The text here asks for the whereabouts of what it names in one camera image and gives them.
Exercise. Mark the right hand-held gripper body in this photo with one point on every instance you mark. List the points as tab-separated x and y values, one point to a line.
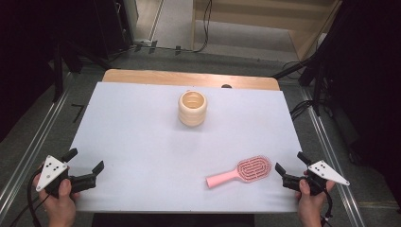
327	171

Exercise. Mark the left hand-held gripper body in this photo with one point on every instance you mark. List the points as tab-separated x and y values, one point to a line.
50	171

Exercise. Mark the pink hairbrush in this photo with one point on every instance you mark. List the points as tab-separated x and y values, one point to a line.
253	168

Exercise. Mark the beige ribbed cup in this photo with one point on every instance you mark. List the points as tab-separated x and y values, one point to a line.
192	117

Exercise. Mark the person's left hand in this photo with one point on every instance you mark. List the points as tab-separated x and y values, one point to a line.
61	208

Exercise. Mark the person's right hand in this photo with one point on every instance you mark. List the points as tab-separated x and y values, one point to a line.
310	208

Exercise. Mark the white board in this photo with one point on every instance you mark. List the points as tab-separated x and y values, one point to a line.
142	142

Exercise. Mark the black stand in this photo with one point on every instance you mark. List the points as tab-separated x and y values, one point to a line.
317	88
58	72

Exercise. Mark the wooden table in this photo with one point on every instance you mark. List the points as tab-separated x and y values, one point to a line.
157	77

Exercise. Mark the black cabinet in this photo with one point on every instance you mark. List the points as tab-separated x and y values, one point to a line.
110	28

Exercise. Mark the metal floor rail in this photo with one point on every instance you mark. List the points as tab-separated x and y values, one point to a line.
34	148
327	157

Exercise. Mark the light wooden frame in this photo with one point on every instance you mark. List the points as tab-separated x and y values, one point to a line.
252	8

